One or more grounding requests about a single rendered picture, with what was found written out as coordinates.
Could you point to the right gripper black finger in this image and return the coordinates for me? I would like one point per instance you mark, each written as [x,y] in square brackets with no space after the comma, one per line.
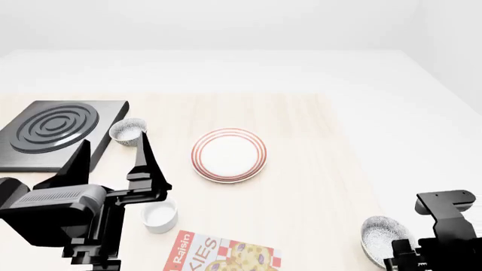
[403,257]

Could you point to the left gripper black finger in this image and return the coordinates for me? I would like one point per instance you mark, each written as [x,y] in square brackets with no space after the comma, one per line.
[147,175]
[75,169]

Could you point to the speckled bowl, large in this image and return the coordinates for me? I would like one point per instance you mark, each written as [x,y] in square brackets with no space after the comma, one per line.
[380,234]

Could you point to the speckled bowl, small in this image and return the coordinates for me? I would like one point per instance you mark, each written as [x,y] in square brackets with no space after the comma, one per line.
[126,132]

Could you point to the white plate with red rings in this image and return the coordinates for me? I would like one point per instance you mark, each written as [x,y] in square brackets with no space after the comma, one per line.
[228,155]

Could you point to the raisin cookies box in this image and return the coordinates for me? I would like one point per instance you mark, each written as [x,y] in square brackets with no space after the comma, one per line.
[211,254]

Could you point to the white ramekin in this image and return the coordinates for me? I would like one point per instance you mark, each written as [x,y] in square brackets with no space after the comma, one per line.
[160,216]

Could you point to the black flat stove burner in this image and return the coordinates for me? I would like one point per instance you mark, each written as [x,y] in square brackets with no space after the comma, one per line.
[52,127]

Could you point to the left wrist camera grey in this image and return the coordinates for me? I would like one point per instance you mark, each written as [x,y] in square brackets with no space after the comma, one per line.
[52,209]

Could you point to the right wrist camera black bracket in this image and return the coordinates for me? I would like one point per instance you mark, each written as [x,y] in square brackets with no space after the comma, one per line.
[446,206]

